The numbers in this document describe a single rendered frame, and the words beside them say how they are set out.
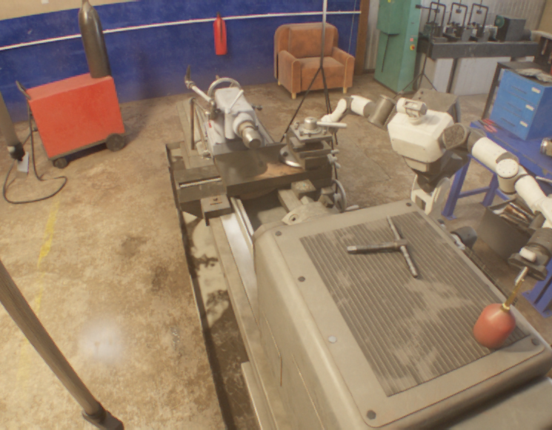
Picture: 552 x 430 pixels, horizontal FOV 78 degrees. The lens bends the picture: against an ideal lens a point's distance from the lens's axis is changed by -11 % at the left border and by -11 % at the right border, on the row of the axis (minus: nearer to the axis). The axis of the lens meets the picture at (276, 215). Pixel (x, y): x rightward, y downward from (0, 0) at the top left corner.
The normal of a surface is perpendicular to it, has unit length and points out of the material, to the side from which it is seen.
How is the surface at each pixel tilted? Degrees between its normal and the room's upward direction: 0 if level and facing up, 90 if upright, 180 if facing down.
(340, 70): 90
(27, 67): 90
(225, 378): 0
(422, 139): 74
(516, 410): 0
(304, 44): 94
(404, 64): 90
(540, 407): 0
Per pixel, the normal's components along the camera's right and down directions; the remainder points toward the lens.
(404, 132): -0.76, 0.14
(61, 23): 0.31, 0.59
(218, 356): 0.00, -0.78
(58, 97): 0.62, 0.49
